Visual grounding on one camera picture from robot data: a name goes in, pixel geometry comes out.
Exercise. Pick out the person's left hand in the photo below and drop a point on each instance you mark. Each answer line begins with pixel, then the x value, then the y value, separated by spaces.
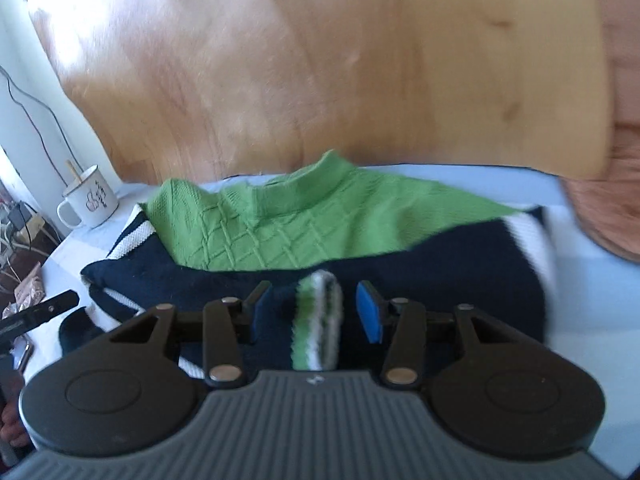
pixel 11 427

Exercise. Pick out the navy white-striped sweater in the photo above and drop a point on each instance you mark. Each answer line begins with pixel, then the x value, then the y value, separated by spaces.
pixel 450 280

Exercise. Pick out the green white striped knit garment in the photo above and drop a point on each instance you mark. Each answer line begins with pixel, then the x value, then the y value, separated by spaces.
pixel 317 320

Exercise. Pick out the wooden headboard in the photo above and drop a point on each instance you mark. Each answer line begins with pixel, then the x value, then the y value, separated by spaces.
pixel 325 60

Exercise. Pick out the white enamel mug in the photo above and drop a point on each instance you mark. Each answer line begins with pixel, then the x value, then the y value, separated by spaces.
pixel 92 200

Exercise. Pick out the brown cushion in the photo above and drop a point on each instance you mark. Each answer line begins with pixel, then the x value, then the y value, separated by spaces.
pixel 615 210

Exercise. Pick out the black power adapter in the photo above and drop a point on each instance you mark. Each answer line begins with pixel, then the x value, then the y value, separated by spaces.
pixel 20 215

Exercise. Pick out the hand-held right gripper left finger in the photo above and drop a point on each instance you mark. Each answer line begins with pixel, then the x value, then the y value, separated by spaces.
pixel 262 310

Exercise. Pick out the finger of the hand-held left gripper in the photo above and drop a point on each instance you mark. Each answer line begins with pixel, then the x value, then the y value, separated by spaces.
pixel 45 310

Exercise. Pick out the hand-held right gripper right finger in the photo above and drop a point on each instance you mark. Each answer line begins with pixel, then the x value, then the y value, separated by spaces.
pixel 369 312

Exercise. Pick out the brown crumpled packet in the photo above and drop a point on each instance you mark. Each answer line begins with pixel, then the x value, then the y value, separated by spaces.
pixel 30 285

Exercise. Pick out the wooden stick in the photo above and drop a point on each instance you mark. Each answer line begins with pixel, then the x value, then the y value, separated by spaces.
pixel 74 170

